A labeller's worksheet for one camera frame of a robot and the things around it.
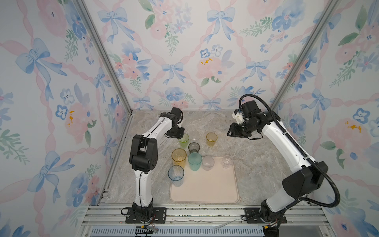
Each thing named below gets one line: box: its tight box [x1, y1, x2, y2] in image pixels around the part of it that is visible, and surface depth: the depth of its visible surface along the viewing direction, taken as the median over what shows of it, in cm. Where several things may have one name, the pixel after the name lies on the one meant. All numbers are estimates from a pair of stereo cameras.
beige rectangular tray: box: [169, 156, 240, 204], surface depth 85 cm
